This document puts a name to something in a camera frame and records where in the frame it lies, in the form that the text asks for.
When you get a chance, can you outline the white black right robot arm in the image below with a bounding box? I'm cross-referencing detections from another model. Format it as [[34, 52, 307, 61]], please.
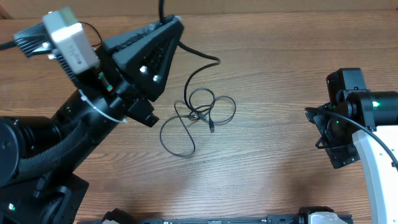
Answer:
[[305, 68, 397, 223]]

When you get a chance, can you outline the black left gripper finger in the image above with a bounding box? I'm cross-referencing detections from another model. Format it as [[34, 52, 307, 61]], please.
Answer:
[[102, 21, 162, 53], [111, 18, 184, 101]]

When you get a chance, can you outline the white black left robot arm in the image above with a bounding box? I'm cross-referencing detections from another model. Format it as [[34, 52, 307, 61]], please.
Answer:
[[1, 14, 183, 223]]

